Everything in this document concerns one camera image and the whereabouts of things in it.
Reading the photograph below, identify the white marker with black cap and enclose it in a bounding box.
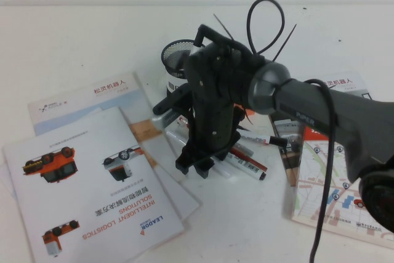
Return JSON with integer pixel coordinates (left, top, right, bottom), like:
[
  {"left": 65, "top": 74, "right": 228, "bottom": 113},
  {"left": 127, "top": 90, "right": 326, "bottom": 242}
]
[
  {"left": 238, "top": 129, "right": 288, "bottom": 148},
  {"left": 191, "top": 24, "right": 206, "bottom": 57}
]

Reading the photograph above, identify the white logistics brochure with trucks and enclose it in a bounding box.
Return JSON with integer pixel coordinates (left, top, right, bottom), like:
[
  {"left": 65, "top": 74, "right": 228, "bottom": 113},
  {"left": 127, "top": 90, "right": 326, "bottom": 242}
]
[{"left": 2, "top": 106, "right": 186, "bottom": 263}]

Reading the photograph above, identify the white marker with black ends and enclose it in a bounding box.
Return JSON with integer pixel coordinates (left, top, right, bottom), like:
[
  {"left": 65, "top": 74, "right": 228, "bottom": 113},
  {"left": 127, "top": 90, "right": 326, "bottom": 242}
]
[{"left": 215, "top": 151, "right": 267, "bottom": 183}]

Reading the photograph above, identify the white paint pen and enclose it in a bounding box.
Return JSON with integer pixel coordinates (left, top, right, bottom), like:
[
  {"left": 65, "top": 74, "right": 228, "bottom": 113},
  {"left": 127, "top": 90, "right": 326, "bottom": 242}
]
[{"left": 164, "top": 129, "right": 232, "bottom": 180}]

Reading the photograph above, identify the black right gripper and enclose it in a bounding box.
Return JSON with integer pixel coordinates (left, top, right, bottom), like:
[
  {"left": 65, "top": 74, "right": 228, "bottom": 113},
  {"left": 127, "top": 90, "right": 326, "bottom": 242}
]
[{"left": 175, "top": 43, "right": 247, "bottom": 181}]

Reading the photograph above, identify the long black cable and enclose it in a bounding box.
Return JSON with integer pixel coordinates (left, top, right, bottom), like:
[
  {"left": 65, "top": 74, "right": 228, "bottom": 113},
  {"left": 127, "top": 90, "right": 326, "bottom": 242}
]
[{"left": 302, "top": 78, "right": 340, "bottom": 263}]

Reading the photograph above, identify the white and blue AgileX brochure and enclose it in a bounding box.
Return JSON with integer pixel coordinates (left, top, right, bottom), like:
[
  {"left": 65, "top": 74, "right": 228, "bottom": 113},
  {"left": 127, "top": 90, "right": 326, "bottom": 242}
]
[{"left": 26, "top": 71, "right": 188, "bottom": 180}]

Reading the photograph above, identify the black zip tie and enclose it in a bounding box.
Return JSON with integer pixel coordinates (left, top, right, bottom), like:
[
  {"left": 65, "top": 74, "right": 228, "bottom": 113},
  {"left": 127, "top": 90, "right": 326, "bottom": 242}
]
[
  {"left": 270, "top": 23, "right": 299, "bottom": 61},
  {"left": 212, "top": 13, "right": 235, "bottom": 41}
]

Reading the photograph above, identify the black mesh pen holder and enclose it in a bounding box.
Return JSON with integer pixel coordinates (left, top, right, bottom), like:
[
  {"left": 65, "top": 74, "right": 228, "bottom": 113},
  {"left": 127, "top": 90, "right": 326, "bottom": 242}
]
[{"left": 161, "top": 39, "right": 198, "bottom": 98}]

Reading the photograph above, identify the plain white booklet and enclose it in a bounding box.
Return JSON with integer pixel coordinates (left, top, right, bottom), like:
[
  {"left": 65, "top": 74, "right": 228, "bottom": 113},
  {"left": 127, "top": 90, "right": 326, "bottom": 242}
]
[{"left": 135, "top": 71, "right": 203, "bottom": 222}]

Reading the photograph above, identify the looped black cable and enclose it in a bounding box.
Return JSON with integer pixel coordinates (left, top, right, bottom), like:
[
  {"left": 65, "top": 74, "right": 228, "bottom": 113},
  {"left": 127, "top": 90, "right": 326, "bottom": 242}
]
[{"left": 247, "top": 0, "right": 286, "bottom": 58}]

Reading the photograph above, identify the orange book with street map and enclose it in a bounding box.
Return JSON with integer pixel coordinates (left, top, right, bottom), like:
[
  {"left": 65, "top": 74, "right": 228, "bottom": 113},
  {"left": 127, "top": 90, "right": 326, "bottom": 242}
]
[{"left": 289, "top": 126, "right": 394, "bottom": 241}]

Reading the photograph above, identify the AgileX brochure with room photo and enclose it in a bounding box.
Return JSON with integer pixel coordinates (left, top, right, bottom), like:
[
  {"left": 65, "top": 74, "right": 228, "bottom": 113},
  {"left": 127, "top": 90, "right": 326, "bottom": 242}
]
[{"left": 268, "top": 71, "right": 384, "bottom": 188}]

